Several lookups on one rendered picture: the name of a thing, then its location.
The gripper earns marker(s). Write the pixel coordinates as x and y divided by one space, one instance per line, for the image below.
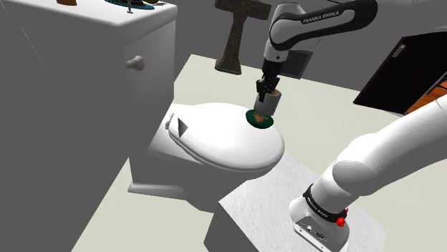
270 73

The white toilet paper roll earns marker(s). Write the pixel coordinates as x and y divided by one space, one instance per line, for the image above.
268 103

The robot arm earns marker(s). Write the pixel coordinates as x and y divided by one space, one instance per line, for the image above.
370 160

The green round dish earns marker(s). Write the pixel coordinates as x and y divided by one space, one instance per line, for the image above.
259 118

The grey robot stand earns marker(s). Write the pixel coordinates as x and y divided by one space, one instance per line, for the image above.
258 209

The black cabinet door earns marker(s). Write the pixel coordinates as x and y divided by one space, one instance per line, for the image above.
401 73

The teal toy boat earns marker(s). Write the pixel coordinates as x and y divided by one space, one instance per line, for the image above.
131 4

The brown object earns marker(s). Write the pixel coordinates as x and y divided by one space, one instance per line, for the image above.
67 2

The grey wall vent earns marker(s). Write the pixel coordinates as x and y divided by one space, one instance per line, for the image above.
297 63

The brown pedestal stand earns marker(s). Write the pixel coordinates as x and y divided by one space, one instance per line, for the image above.
235 38

